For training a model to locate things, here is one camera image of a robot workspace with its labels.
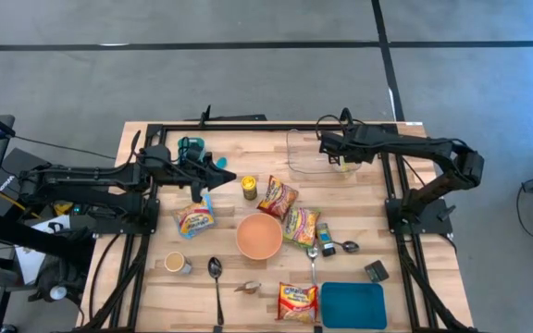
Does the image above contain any dark green small box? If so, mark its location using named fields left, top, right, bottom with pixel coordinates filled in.
left=364, top=259, right=390, bottom=284

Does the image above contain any small cup with brown liquid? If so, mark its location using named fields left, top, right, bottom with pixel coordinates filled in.
left=163, top=251, right=193, bottom=276

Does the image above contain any yellow lid seasoning can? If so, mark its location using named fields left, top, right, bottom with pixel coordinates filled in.
left=241, top=175, right=258, bottom=202

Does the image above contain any red orange ramen packet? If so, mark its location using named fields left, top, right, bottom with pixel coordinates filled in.
left=275, top=281, right=319, bottom=324

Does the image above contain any clear plastic container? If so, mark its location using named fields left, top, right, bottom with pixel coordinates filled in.
left=286, top=128, right=364, bottom=181

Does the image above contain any black equipment case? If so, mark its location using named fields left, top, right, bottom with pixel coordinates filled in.
left=0, top=146, right=53, bottom=218

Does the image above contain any black cable loop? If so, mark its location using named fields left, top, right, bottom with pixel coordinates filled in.
left=338, top=106, right=355, bottom=127

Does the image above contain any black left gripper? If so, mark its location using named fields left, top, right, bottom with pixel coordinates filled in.
left=169, top=154, right=238, bottom=204

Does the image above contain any peach ceramic bowl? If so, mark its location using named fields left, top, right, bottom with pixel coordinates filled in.
left=235, top=212, right=284, bottom=261

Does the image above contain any teal plastic cup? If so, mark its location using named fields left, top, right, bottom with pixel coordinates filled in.
left=177, top=136, right=206, bottom=163

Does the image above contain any teal plastic tray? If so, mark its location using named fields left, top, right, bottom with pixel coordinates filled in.
left=319, top=281, right=388, bottom=330

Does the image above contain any blue ramen packet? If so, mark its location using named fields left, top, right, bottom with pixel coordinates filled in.
left=171, top=192, right=217, bottom=241

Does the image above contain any white paper sheet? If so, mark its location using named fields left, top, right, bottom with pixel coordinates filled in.
left=15, top=214, right=71, bottom=286

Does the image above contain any silver metal spoon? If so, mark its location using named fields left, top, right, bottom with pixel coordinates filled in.
left=306, top=244, right=320, bottom=287

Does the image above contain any dark red ramen packet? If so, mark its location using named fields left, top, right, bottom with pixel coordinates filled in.
left=255, top=174, right=300, bottom=222

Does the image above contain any thyme spice jar black cap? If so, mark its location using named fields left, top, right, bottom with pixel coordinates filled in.
left=316, top=222, right=337, bottom=258

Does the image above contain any small metal spoon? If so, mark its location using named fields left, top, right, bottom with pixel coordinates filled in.
left=333, top=240, right=361, bottom=254

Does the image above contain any dark long handled spoon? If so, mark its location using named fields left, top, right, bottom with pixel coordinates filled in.
left=206, top=256, right=226, bottom=327

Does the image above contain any green lime chili ramen packet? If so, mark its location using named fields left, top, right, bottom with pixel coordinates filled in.
left=282, top=205, right=322, bottom=250

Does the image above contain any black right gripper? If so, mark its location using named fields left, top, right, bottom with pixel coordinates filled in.
left=317, top=122, right=382, bottom=167

